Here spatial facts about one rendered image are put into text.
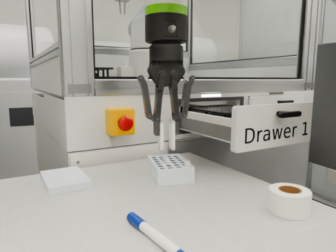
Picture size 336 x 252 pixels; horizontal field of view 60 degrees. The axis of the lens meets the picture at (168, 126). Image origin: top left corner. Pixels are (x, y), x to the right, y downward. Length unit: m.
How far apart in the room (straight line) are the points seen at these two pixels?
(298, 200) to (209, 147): 0.53
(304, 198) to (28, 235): 0.43
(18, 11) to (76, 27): 3.33
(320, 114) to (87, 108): 0.62
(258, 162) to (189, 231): 0.75
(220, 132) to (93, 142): 0.34
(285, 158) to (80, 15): 0.94
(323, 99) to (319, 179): 2.01
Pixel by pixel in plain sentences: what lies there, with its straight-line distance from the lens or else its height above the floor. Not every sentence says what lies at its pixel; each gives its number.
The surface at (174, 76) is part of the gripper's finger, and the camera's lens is 0.64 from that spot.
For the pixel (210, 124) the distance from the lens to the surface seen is 0.79.
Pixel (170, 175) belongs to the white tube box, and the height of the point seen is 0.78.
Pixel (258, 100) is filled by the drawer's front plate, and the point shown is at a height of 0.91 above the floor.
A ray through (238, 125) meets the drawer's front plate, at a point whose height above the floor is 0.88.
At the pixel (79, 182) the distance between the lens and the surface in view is 0.65.
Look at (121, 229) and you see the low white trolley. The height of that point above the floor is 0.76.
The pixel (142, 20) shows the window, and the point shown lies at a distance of 0.89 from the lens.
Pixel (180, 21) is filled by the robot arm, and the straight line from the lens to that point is 0.64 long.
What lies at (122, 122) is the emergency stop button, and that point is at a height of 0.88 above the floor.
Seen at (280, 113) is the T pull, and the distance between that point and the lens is 0.74.
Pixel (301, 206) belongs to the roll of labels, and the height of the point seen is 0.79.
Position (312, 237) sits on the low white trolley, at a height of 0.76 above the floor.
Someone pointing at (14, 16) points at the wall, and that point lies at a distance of 4.11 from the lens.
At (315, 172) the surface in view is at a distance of 2.85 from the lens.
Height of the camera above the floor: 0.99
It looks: 9 degrees down
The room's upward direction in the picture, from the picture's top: straight up
